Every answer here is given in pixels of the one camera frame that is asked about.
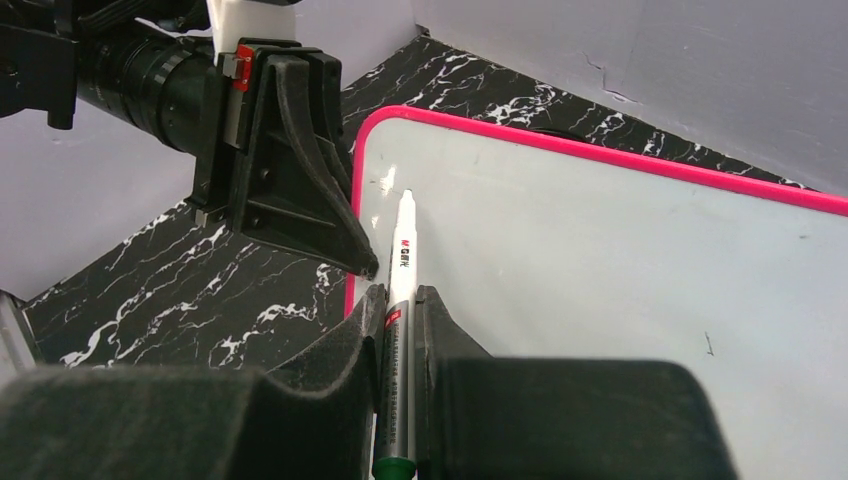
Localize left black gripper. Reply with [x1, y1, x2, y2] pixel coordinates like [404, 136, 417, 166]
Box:
[188, 38, 379, 279]

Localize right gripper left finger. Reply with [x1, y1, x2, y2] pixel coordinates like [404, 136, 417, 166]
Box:
[1, 285, 386, 479]

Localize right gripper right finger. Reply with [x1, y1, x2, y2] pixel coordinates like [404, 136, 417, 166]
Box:
[414, 286, 737, 479]

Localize white green whiteboard marker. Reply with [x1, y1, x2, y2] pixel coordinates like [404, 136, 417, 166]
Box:
[372, 189, 418, 479]

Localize pink framed whiteboard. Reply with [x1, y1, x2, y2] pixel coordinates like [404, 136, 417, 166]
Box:
[353, 106, 847, 479]

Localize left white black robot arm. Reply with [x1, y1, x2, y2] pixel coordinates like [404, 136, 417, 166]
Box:
[1, 0, 379, 278]

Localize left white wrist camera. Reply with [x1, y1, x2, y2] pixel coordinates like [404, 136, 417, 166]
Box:
[206, 0, 297, 54]

